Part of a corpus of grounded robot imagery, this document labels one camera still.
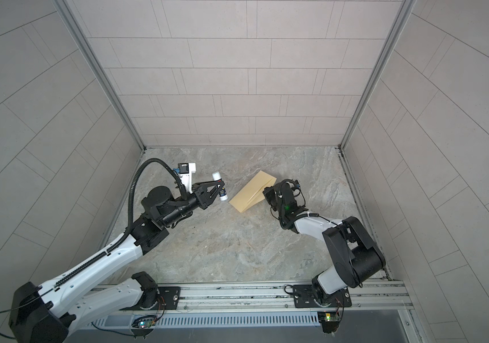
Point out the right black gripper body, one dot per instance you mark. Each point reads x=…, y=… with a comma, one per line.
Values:
x=272, y=197

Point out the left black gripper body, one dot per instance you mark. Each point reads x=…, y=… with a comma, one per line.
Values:
x=199, y=200

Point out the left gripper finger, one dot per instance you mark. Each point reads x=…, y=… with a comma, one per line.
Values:
x=207, y=186
x=213, y=194

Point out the blue white glue stick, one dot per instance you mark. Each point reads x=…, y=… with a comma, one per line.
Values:
x=220, y=186

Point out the yellow paper envelope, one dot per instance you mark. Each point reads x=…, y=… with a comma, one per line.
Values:
x=252, y=193

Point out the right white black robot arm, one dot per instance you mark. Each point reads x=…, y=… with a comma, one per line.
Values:
x=354, y=254

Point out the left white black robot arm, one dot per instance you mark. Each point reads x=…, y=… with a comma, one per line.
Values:
x=32, y=320

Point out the right green circuit board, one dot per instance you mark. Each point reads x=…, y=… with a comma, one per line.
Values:
x=329, y=321

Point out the green circuit board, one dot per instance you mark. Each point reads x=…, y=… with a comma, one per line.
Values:
x=329, y=321
x=142, y=326

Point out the left green circuit board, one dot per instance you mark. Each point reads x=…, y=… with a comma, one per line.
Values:
x=142, y=326

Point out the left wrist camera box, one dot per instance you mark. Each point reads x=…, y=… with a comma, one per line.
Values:
x=185, y=172

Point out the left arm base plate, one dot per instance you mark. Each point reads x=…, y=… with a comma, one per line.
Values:
x=164, y=298

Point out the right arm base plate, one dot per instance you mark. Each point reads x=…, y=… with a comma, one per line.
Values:
x=304, y=297

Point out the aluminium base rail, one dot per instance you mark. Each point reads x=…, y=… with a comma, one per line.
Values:
x=224, y=297

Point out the white slotted cable duct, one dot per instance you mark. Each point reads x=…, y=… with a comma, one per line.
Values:
x=213, y=320

